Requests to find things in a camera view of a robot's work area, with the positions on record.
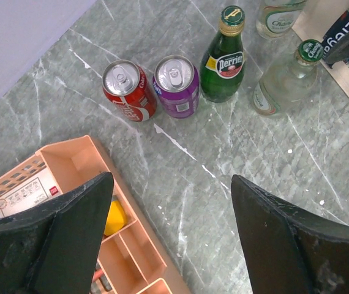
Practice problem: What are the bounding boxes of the clear chang bottle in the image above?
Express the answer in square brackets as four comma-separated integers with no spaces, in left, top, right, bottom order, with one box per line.
[252,39,323,117]
[256,0,307,39]

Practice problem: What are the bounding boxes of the cream canvas tote bag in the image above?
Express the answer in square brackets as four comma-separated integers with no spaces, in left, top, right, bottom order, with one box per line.
[293,1,349,97]

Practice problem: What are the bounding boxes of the clear Chang bottle front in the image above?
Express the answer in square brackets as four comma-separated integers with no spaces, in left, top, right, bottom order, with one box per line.
[252,39,323,117]

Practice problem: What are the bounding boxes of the pink plastic file organizer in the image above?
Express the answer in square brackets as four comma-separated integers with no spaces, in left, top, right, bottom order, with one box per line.
[0,135,189,293]

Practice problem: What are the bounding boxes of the white box rear slot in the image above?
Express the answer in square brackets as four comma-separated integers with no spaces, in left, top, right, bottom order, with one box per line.
[0,175,62,218]

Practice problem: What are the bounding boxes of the purple Fanta can rear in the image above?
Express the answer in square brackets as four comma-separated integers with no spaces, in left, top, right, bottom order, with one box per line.
[152,55,200,119]

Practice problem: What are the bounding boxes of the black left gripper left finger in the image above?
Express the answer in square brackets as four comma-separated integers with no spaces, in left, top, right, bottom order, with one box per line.
[0,172,114,293]

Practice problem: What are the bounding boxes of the red cola can rear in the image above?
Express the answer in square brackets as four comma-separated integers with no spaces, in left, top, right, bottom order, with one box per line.
[102,59,157,122]

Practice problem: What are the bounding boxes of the clear Chang bottle rear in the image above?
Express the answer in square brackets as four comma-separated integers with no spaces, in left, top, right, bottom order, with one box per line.
[256,0,307,39]

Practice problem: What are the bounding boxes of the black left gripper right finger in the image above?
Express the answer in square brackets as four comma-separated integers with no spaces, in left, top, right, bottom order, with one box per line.
[231,175,349,293]

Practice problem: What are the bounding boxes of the green Perrier glass bottle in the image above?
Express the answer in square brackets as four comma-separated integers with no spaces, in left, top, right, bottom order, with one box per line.
[200,5,246,103]

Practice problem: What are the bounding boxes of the yellow sticky note block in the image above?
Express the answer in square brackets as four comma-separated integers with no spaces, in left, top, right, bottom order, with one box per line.
[103,200,127,236]

